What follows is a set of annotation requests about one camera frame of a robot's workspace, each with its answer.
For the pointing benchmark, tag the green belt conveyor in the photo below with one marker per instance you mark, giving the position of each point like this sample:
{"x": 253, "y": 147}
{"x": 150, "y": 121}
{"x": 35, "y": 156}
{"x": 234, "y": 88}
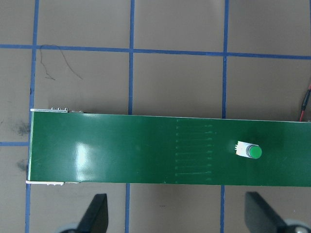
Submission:
{"x": 121, "y": 150}

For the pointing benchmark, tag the green push button white base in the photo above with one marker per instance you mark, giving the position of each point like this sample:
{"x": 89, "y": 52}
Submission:
{"x": 255, "y": 152}

